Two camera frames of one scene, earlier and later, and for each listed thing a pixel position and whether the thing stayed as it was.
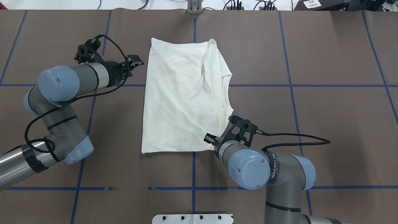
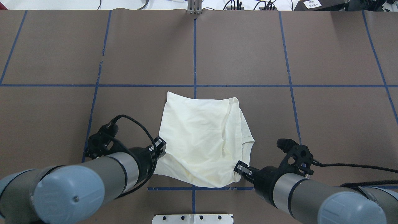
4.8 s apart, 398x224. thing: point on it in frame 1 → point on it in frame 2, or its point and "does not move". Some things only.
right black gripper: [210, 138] → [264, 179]
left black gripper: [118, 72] → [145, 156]
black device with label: [321, 5] does not move
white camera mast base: [193, 219] does not move
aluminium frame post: [194, 7] does not move
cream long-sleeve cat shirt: [184, 109] → [205, 139]
